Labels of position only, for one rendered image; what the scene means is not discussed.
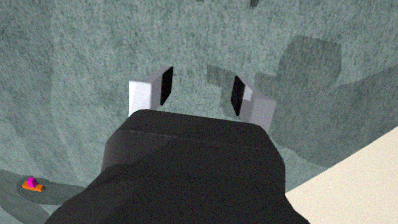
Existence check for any magenta block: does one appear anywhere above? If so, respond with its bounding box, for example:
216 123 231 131
27 178 37 188

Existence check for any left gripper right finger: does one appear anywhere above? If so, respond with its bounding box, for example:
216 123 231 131
230 75 277 134

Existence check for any orange rectangular block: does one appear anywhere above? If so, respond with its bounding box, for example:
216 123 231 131
22 182 44 192

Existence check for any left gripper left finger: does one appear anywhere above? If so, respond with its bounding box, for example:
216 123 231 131
129 65 174 116

